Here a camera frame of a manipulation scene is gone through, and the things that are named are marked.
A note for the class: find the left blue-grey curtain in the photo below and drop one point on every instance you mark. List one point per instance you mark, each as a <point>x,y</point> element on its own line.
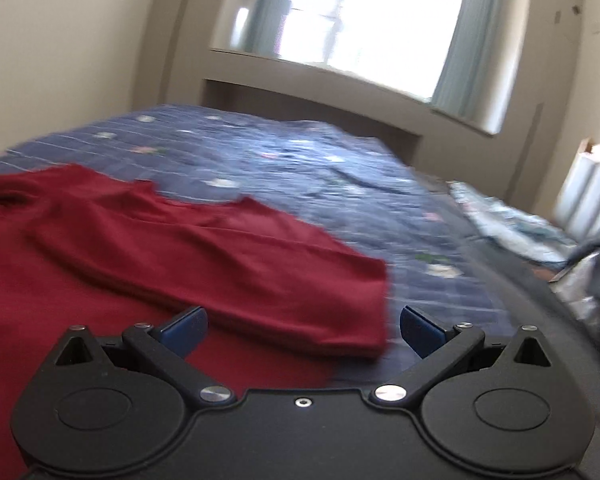
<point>264,27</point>

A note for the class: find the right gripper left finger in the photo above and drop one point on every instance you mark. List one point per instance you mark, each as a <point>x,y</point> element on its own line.
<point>161,352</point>

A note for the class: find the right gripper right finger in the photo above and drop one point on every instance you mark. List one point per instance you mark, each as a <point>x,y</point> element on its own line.
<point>443,351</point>

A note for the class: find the bright window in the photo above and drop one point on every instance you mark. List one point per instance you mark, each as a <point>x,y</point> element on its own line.
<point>399,44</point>

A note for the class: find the red long-sleeve sweater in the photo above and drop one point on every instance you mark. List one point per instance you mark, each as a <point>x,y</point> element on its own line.
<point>285,299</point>

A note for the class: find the right blue-grey curtain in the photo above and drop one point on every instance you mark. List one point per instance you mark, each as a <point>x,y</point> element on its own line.
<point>464,69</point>

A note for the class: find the blue-grey curtain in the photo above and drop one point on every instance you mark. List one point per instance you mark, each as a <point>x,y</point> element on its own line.
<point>264,27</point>
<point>464,69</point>

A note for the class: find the silver plastic bag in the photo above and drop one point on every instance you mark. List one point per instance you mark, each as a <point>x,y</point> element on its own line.
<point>571,288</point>

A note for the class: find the blue plaid floral quilt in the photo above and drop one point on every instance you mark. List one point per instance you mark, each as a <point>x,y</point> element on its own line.
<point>353,188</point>

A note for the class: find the light blue patterned cloth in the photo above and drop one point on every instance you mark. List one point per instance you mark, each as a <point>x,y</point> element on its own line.
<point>526,235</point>

